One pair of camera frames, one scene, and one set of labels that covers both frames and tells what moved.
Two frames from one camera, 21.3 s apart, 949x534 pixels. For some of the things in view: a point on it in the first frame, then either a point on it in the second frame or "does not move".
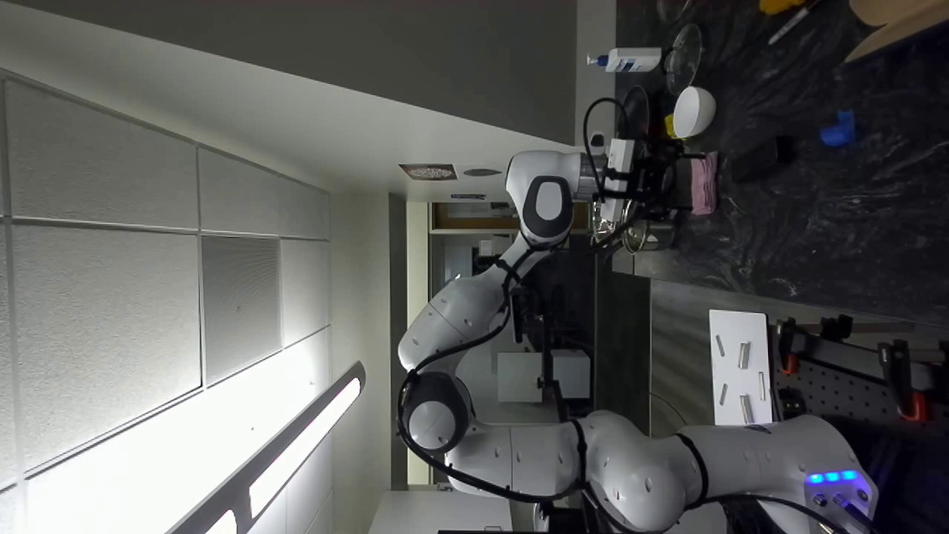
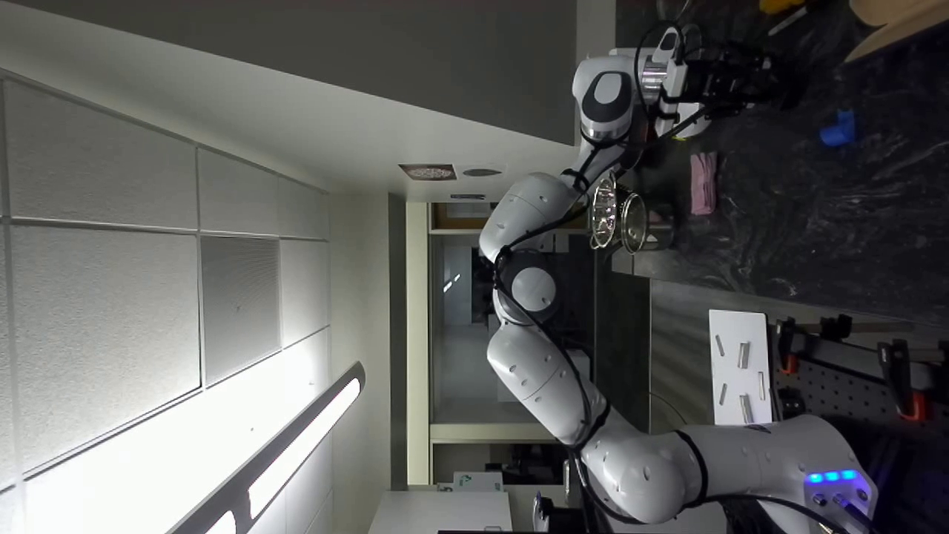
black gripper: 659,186 → 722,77
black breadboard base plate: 844,380 does not move
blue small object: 839,132 does not move
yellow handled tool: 779,6 does not move
